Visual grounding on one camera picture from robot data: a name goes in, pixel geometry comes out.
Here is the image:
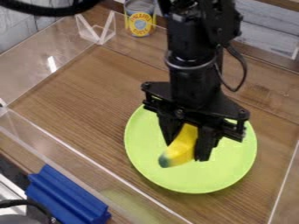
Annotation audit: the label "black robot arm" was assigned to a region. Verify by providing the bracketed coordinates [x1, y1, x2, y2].
[141, 0, 249, 162]

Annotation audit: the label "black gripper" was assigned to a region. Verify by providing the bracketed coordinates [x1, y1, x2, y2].
[141, 81, 249, 162]

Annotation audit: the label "yellow toy banana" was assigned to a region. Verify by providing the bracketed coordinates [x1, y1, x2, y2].
[158, 123, 197, 168]

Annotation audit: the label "clear acrylic triangle bracket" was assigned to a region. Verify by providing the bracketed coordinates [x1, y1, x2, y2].
[74, 11, 116, 46]

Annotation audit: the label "black cable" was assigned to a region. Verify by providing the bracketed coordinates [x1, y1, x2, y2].
[0, 199, 53, 224]

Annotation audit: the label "yellow labelled tin can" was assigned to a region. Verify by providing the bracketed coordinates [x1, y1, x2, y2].
[124, 0, 154, 38]

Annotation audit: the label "green round plate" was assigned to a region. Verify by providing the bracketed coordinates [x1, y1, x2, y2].
[124, 108, 257, 193]

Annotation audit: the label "clear acrylic front wall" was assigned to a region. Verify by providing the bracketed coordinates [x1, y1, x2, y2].
[0, 99, 193, 224]

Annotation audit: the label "blue plastic clamp block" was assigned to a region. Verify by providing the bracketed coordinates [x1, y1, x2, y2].
[25, 164, 110, 224]

